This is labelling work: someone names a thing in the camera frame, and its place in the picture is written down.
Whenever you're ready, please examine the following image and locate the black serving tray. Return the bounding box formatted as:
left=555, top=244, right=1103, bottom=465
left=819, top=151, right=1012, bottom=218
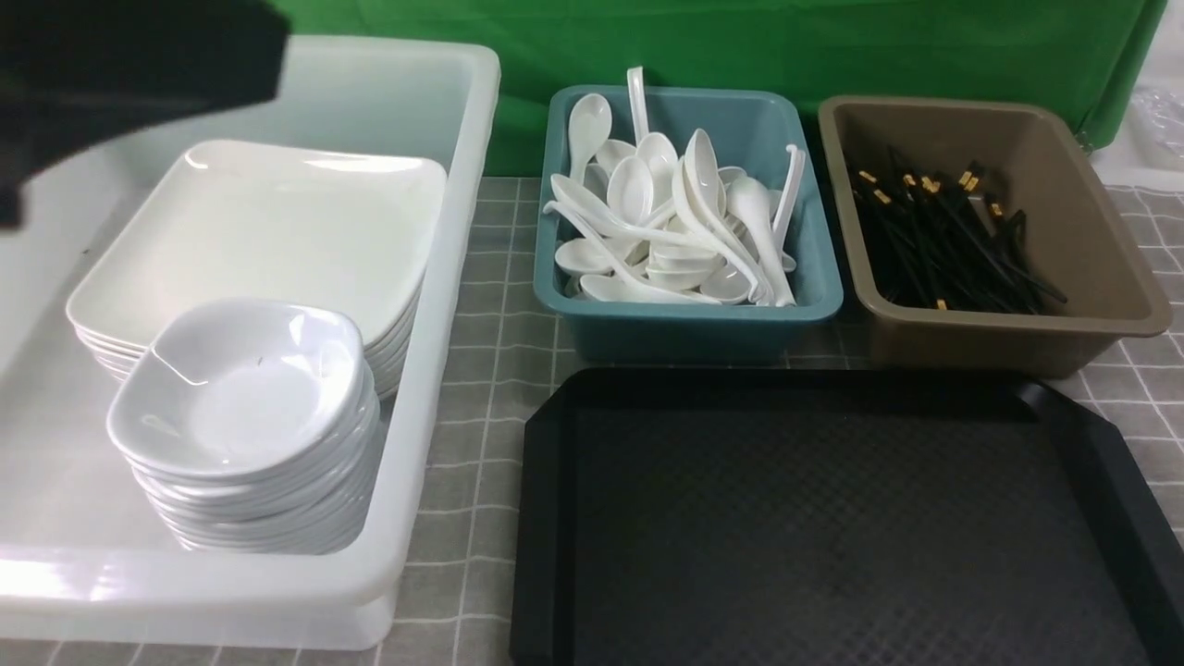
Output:
left=509, top=367, right=1183, bottom=665

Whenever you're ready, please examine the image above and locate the pile of white spoons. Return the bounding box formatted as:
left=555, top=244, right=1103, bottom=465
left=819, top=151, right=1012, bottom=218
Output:
left=543, top=68, right=807, bottom=307

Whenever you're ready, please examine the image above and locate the large white plastic bin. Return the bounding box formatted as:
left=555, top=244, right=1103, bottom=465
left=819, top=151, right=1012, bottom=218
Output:
left=1, top=36, right=500, bottom=652

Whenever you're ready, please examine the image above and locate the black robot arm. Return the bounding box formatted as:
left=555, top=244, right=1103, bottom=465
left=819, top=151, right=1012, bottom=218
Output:
left=1, top=1, right=292, bottom=231

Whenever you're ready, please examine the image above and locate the stack of white square plates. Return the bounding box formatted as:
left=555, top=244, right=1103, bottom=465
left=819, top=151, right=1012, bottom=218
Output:
left=73, top=281, right=423, bottom=401

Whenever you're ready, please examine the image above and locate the brown plastic bin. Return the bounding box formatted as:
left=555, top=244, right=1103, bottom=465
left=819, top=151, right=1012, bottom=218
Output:
left=818, top=94, right=1173, bottom=378

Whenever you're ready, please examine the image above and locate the green backdrop cloth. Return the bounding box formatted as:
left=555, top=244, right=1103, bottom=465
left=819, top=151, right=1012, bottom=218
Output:
left=277, top=1, right=1167, bottom=177

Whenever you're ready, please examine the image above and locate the stack of small white bowls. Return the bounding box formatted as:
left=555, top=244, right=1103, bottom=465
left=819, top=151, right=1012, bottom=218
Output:
left=105, top=299, right=384, bottom=556

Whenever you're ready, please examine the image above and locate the grey checked tablecloth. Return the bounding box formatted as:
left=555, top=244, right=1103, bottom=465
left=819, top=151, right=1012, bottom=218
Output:
left=4, top=178, right=1180, bottom=665

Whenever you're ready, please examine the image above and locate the clear plastic bag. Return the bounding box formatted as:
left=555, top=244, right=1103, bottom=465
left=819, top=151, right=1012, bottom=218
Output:
left=1130, top=84, right=1183, bottom=169

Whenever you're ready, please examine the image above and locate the teal plastic bin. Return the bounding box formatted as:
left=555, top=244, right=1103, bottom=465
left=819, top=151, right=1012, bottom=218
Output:
left=534, top=88, right=845, bottom=365

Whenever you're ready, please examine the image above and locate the pile of black chopsticks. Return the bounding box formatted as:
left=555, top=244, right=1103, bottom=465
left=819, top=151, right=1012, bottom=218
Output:
left=847, top=146, right=1068, bottom=315

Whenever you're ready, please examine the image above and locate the large white square plate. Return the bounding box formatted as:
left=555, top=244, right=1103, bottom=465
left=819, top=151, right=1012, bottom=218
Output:
left=65, top=140, right=448, bottom=347

